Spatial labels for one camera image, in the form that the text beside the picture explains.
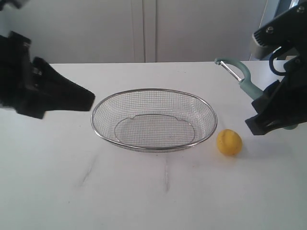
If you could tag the oval wire mesh basket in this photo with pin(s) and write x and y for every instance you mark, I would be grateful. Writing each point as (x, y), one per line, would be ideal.
(154, 120)

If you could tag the teal handled vegetable peeler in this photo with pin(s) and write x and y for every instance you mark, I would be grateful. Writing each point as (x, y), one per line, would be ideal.
(240, 71)

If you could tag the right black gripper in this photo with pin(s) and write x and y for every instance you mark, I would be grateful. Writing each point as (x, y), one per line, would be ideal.
(283, 104)

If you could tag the yellow lemon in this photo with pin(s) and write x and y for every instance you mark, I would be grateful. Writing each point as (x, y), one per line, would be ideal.
(229, 142)

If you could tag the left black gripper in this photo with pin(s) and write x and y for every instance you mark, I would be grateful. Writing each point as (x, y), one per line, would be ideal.
(32, 89)

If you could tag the white cabinet doors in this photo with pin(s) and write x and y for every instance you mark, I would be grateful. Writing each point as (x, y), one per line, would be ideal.
(114, 31)

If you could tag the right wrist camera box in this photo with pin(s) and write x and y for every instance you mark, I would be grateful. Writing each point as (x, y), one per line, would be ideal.
(288, 30)

